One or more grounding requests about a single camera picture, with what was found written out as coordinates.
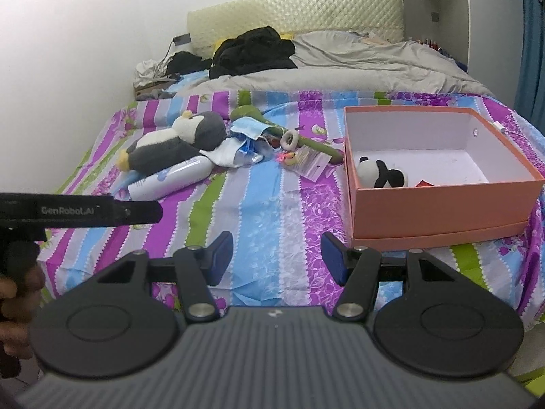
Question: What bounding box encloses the small panda plush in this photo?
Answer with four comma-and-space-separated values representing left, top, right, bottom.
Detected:
357, 156, 407, 188

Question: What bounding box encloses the red foil snack packet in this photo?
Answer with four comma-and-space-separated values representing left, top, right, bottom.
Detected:
416, 180, 434, 187

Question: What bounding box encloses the clear printed plastic bag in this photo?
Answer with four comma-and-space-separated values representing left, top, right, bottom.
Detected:
292, 147, 332, 182

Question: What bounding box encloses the blue cartoon plastic bag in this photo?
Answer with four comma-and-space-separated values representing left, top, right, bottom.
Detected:
234, 137, 275, 166

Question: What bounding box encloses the yellow pink bird toy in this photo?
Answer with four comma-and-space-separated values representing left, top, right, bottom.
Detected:
276, 151, 297, 166

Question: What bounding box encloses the blue face mask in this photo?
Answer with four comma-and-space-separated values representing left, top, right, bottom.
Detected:
230, 116, 270, 140

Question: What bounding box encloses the white knitted cloth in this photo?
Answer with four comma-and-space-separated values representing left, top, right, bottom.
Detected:
200, 137, 245, 168

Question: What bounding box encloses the person's left hand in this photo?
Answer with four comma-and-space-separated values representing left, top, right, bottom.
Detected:
1, 263, 45, 359

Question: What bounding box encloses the white spray bottle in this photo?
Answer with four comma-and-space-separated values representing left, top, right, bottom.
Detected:
127, 155, 214, 201

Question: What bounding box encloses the pink cardboard box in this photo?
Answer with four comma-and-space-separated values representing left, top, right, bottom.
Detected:
345, 105, 544, 250

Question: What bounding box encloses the grey white penguin plush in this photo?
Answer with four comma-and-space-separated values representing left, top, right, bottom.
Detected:
116, 111, 227, 176

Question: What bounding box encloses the green plush stick toy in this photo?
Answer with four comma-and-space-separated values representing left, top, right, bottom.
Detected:
229, 104, 344, 164

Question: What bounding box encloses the cardboard box nightstand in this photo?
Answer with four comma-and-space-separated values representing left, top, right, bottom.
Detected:
134, 80, 174, 102

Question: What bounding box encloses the white cloth on nightstand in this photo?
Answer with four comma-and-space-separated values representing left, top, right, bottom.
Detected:
133, 59, 166, 89

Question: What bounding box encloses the grey duvet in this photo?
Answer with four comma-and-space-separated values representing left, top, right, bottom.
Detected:
177, 31, 492, 96

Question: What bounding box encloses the black clothes pile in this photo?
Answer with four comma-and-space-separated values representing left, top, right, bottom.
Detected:
209, 26, 297, 79

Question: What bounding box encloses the blue curtain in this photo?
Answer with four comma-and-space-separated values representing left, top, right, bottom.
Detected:
515, 0, 545, 133

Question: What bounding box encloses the cream quilted headboard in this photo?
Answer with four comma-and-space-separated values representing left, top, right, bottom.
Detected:
187, 0, 404, 56

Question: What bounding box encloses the grey wardrobe cabinet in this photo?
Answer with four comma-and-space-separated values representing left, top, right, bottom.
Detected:
403, 0, 524, 107

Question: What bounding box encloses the white charging cable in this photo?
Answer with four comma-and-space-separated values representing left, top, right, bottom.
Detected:
493, 122, 533, 141

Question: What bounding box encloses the black garment near wall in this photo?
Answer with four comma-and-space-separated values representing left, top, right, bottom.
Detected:
165, 51, 213, 76

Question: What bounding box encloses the wall socket panel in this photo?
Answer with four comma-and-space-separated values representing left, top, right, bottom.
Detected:
173, 33, 191, 46

